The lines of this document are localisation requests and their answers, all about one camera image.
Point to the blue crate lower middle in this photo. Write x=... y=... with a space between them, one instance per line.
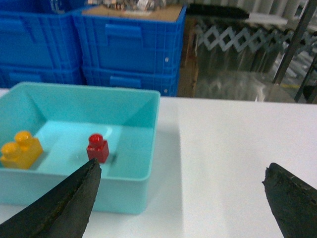
x=10 y=76

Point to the yellow toy block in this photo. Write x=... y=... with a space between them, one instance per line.
x=22 y=153

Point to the red toy block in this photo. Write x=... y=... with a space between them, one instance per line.
x=97 y=148

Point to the blue crate lower right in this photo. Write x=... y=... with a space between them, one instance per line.
x=166 y=84

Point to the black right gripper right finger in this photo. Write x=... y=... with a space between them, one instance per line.
x=292 y=201

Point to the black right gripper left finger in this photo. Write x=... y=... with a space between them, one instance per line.
x=63 y=212

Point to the clear plastic bag of parts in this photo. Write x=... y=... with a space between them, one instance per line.
x=131 y=5

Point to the light teal plastic box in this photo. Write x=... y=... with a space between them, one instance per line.
x=63 y=117

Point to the blue crate with cardboard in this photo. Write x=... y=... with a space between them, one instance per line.
x=119 y=40

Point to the blue crate top middle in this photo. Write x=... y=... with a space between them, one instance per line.
x=39 y=34

